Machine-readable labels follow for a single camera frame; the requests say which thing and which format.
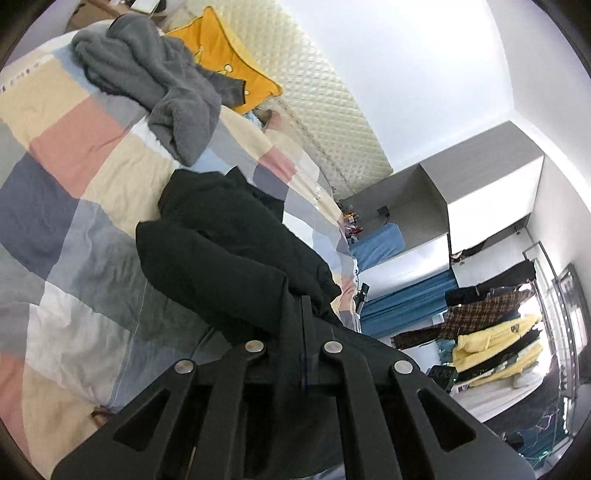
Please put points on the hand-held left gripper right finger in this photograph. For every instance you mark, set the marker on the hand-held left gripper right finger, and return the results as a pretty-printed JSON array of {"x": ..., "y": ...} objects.
[{"x": 308, "y": 332}]

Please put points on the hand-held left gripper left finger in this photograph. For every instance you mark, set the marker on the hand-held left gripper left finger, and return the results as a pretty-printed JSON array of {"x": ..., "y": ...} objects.
[{"x": 291, "y": 332}]

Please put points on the black puffer jacket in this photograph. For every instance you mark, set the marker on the black puffer jacket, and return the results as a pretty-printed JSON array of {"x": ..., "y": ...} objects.
[{"x": 221, "y": 249}]

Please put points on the metal clothes rack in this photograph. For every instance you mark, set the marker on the metal clothes rack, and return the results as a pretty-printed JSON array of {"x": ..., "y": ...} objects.
[{"x": 547, "y": 277}]

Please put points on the black tripod stand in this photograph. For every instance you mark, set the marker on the black tripod stand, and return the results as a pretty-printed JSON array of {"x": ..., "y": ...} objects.
[{"x": 361, "y": 295}]

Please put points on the blue curtain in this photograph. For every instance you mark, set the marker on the blue curtain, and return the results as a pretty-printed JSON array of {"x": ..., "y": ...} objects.
[{"x": 406, "y": 300}]

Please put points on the black box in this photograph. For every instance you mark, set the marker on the black box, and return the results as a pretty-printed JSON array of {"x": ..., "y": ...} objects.
[{"x": 442, "y": 377}]

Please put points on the brown plaid hanging garment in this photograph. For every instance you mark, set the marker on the brown plaid hanging garment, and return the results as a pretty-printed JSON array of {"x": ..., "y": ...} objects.
[{"x": 480, "y": 314}]

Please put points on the yellow hanging jacket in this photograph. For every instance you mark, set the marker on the yellow hanging jacket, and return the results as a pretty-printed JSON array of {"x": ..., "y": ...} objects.
[
  {"x": 512, "y": 364},
  {"x": 489, "y": 339}
]

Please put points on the black hanging garment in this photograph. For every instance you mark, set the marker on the black hanging garment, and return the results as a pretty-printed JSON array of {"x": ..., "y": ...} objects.
[{"x": 508, "y": 277}]

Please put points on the grey and white wardrobe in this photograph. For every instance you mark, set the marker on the grey and white wardrobe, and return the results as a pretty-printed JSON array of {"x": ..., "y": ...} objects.
[{"x": 485, "y": 184}]

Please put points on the cream quilted headboard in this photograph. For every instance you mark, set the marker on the cream quilted headboard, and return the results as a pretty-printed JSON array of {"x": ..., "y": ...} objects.
[{"x": 314, "y": 92}]

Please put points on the dark grey garment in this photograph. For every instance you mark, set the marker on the dark grey garment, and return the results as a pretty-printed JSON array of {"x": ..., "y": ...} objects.
[{"x": 228, "y": 90}]

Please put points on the checkered duvet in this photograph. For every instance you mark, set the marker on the checkered duvet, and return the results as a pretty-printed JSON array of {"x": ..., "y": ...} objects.
[{"x": 69, "y": 194}]

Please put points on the window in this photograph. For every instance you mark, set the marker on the window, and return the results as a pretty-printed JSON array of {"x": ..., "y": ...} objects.
[{"x": 575, "y": 323}]

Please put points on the yellow pillow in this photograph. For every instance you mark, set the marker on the yellow pillow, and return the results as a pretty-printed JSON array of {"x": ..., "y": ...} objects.
[{"x": 231, "y": 50}]

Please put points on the grey fleece garment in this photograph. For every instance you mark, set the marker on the grey fleece garment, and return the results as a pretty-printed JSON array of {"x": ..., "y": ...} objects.
[{"x": 138, "y": 69}]

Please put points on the wooden nightstand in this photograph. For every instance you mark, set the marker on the wooden nightstand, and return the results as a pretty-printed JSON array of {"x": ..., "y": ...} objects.
[{"x": 92, "y": 9}]

